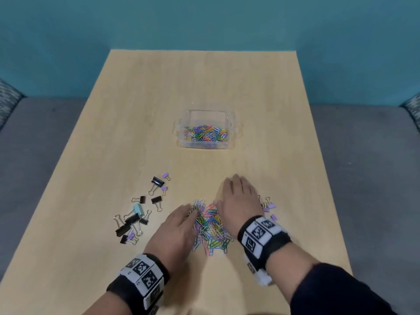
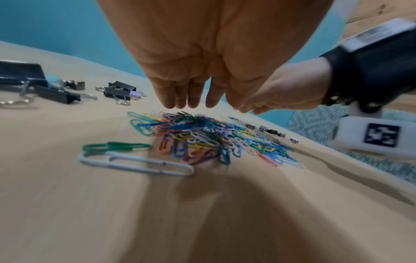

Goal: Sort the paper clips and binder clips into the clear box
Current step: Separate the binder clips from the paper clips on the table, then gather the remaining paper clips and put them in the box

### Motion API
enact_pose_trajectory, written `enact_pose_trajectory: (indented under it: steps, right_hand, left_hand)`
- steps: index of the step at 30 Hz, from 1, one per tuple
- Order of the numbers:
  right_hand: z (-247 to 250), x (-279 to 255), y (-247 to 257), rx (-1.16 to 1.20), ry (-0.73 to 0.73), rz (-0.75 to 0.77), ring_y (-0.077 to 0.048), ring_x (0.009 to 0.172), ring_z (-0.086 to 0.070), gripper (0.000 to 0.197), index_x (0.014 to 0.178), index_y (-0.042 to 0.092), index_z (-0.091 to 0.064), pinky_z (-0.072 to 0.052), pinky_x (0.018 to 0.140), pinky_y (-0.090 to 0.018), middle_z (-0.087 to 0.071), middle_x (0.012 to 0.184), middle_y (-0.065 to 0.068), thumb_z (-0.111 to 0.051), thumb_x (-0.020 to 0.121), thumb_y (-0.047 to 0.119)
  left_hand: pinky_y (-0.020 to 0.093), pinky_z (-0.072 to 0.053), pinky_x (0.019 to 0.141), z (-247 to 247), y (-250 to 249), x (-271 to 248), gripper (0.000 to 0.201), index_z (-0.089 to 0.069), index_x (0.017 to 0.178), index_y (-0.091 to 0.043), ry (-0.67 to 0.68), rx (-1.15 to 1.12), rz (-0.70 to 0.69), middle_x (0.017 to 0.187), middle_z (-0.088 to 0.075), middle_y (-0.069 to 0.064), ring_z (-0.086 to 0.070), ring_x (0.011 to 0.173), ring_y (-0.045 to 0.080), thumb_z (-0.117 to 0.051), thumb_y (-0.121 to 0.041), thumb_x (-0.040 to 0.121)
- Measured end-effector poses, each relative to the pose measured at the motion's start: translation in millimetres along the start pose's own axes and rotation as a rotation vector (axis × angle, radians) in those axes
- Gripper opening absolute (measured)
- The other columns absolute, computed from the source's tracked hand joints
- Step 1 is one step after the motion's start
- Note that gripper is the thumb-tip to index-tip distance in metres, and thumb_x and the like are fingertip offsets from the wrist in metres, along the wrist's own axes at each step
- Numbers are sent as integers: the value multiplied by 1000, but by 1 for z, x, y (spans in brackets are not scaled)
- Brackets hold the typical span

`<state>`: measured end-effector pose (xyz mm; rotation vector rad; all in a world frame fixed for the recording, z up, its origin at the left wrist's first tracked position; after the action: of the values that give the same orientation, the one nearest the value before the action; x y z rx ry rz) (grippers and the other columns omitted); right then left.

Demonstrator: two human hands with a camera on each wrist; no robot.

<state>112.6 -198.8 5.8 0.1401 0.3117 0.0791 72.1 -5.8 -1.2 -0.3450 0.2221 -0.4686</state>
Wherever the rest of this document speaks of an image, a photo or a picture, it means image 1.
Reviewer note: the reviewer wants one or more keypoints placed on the patterned sofa armrest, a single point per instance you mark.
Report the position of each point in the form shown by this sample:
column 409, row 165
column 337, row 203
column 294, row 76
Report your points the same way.
column 412, row 109
column 8, row 101

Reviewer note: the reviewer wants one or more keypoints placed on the light blue binder clip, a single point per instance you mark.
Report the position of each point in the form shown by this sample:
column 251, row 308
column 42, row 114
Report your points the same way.
column 137, row 209

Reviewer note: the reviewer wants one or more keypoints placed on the person's left hand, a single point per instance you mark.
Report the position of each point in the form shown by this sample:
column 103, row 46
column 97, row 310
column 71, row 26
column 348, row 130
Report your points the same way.
column 174, row 232

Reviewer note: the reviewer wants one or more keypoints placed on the person's right forearm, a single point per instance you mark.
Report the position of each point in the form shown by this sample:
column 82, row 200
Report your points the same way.
column 288, row 268

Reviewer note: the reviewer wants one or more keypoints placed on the black wristband with marker tags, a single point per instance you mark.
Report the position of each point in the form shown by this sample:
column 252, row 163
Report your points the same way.
column 144, row 275
column 261, row 237

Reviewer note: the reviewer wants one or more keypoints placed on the pile of colourful paper clips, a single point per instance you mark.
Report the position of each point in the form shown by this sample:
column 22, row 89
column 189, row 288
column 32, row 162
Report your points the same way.
column 213, row 234

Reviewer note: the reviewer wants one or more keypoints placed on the person's right thumb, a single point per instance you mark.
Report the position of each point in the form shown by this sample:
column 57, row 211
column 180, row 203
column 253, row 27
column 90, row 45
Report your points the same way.
column 218, row 205

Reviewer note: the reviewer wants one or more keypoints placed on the clear plastic container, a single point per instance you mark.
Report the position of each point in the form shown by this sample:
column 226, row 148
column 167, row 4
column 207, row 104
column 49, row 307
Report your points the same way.
column 229, row 144

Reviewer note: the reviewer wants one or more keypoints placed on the group of black binder clips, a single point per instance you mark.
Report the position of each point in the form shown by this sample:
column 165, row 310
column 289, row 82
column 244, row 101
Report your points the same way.
column 157, row 181

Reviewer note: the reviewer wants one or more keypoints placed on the person's left forearm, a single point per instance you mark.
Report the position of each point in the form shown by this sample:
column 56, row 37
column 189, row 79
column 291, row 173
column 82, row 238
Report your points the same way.
column 114, row 303

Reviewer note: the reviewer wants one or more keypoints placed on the dark sleeve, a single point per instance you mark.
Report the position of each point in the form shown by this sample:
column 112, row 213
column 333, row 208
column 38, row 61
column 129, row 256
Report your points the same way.
column 334, row 291

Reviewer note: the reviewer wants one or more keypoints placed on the person's left fingers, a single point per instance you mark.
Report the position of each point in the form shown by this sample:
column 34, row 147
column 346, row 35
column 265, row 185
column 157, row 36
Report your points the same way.
column 189, row 211

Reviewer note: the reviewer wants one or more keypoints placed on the person's right hand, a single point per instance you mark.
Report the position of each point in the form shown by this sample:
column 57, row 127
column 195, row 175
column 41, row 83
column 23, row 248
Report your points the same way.
column 241, row 206

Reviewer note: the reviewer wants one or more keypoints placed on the heap of paper clips in container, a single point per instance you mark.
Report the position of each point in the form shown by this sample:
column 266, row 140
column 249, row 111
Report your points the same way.
column 206, row 132

